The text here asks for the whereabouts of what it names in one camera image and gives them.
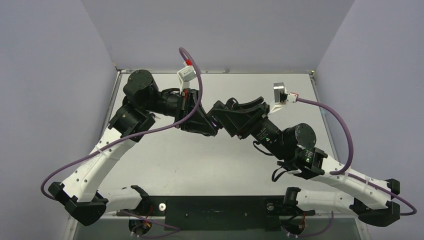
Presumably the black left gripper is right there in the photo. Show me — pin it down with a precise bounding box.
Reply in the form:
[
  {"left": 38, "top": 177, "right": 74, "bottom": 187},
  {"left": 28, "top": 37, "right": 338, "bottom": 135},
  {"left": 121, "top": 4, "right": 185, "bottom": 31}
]
[{"left": 143, "top": 87, "right": 218, "bottom": 135}]

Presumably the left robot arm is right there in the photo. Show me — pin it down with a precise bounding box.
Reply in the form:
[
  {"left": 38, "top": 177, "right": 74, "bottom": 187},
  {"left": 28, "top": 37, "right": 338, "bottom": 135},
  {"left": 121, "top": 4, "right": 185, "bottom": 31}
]
[{"left": 48, "top": 66, "right": 205, "bottom": 226}]

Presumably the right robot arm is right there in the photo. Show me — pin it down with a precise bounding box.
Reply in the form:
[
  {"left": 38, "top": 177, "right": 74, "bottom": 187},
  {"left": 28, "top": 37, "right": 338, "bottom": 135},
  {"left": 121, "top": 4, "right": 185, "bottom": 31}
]
[{"left": 207, "top": 97, "right": 401, "bottom": 227}]

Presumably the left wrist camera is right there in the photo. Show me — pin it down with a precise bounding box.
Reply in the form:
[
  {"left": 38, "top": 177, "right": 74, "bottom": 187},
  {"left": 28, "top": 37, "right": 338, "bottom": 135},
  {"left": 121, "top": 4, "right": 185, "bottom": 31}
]
[{"left": 176, "top": 65, "right": 197, "bottom": 92}]

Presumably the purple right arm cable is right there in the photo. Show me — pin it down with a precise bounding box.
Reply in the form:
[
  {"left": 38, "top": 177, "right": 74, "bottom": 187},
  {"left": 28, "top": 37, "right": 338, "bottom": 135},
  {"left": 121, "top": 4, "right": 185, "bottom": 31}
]
[{"left": 295, "top": 96, "right": 418, "bottom": 217}]

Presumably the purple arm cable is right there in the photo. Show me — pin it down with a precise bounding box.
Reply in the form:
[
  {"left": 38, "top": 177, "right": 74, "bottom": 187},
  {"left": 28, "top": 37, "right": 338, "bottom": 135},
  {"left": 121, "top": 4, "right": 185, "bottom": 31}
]
[
  {"left": 295, "top": 96, "right": 418, "bottom": 217},
  {"left": 40, "top": 46, "right": 204, "bottom": 201}
]

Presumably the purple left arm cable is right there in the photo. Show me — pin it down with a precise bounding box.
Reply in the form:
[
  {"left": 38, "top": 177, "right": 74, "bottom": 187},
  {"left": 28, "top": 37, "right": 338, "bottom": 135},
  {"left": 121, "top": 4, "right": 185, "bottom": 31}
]
[{"left": 40, "top": 46, "right": 204, "bottom": 201}]

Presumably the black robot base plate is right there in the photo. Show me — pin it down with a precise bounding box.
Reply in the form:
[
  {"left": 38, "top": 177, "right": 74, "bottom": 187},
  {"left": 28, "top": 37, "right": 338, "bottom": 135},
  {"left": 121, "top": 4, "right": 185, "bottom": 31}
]
[{"left": 129, "top": 195, "right": 315, "bottom": 231}]

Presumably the aluminium table edge rail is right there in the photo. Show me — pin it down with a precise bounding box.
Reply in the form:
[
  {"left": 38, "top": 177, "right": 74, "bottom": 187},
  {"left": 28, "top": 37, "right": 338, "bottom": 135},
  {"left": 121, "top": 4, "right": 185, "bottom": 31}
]
[{"left": 114, "top": 68, "right": 316, "bottom": 75}]

